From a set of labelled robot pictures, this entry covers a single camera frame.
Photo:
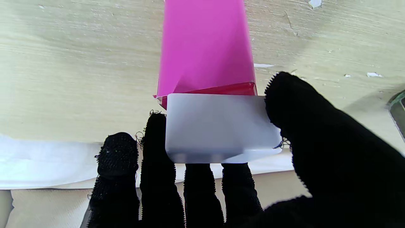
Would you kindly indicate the pink coffee jar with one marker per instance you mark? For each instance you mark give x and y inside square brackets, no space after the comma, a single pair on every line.
[205,47]

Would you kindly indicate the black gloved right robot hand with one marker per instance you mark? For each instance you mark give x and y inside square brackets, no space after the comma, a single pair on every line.
[341,164]

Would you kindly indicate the glass jar of coffee beans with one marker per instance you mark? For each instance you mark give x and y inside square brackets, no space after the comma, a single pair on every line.
[400,114]

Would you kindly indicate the white square jar cap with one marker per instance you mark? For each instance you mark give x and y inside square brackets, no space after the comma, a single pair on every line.
[218,126]

